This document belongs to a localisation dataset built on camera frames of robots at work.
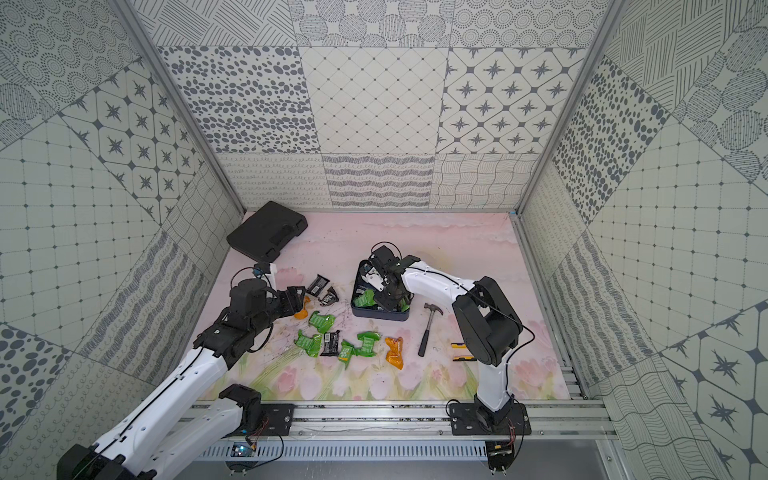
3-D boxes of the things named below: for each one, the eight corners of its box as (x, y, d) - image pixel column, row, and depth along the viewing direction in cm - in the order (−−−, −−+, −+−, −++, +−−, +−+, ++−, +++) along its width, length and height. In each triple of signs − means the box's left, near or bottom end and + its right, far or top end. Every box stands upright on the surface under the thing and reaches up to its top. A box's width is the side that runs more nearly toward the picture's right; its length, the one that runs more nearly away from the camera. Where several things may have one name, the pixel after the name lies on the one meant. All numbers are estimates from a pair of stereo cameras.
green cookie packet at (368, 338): (356, 356, 86) (355, 353, 85) (357, 334, 91) (357, 331, 89) (379, 356, 86) (379, 353, 85) (380, 334, 91) (380, 331, 89)
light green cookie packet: (336, 367, 84) (335, 365, 83) (343, 342, 89) (342, 340, 87) (349, 370, 84) (348, 367, 82) (355, 344, 89) (354, 342, 87)
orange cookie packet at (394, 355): (384, 369, 84) (383, 366, 82) (384, 339, 90) (384, 336, 88) (403, 369, 84) (403, 366, 82) (403, 339, 90) (403, 336, 88)
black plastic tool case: (230, 244, 112) (224, 235, 108) (275, 208, 124) (271, 199, 120) (266, 267, 105) (261, 259, 101) (310, 227, 118) (307, 218, 114)
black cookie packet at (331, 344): (322, 356, 86) (320, 354, 85) (325, 333, 91) (324, 330, 89) (338, 356, 86) (337, 354, 85) (341, 333, 91) (340, 330, 89)
